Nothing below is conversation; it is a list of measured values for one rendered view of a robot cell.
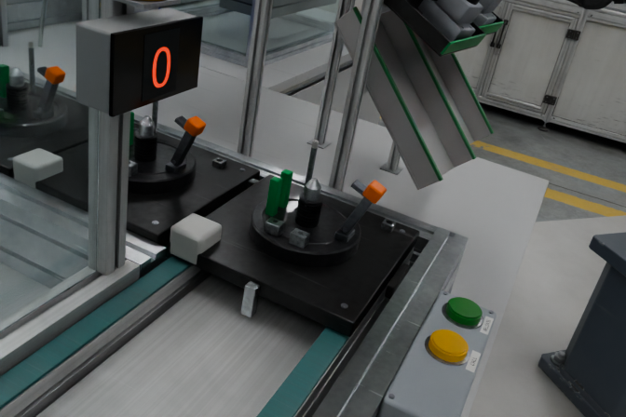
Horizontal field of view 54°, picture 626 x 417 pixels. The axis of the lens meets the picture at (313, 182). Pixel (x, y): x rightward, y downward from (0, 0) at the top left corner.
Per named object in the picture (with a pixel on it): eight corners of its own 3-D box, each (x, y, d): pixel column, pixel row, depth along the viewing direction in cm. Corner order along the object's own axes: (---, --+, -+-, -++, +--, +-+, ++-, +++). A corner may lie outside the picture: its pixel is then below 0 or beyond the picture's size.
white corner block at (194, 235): (220, 251, 76) (224, 223, 74) (198, 269, 72) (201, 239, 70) (189, 238, 77) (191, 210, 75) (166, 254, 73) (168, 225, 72)
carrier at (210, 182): (259, 181, 94) (270, 104, 88) (156, 249, 74) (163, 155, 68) (133, 133, 102) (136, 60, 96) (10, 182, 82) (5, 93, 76)
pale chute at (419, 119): (453, 168, 102) (476, 157, 99) (417, 191, 92) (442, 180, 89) (377, 16, 102) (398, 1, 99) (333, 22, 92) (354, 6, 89)
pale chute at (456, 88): (473, 141, 114) (494, 132, 111) (443, 159, 104) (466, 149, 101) (405, 6, 115) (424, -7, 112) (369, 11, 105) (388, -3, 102)
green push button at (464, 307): (481, 318, 72) (485, 304, 71) (473, 337, 69) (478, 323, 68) (448, 304, 73) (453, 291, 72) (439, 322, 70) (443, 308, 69)
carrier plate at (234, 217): (416, 242, 85) (420, 229, 85) (350, 338, 65) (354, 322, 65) (267, 184, 93) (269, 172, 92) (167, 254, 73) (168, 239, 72)
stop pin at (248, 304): (256, 313, 70) (261, 285, 68) (251, 318, 69) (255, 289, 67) (245, 308, 71) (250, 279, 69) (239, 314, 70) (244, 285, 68)
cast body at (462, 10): (463, 46, 90) (495, 7, 85) (448, 47, 86) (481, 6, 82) (427, 8, 92) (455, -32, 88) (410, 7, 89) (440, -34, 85)
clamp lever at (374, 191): (355, 231, 76) (387, 188, 72) (348, 238, 74) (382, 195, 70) (333, 212, 77) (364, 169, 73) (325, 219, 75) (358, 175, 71)
